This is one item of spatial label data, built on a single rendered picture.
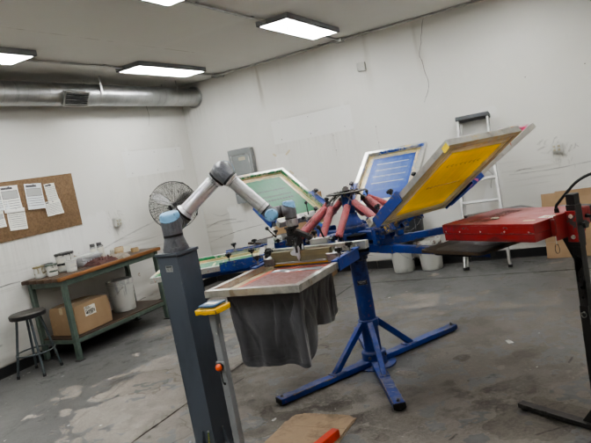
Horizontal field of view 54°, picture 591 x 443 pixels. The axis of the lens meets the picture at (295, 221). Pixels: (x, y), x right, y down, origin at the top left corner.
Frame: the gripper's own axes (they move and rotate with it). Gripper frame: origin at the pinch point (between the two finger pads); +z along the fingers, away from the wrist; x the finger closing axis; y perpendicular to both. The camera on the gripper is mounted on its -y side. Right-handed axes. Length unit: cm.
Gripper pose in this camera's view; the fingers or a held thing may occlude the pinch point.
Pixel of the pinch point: (301, 257)
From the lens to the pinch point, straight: 354.3
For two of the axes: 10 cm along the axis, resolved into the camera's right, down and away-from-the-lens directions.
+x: -4.6, 1.7, -8.7
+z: 1.8, 9.8, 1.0
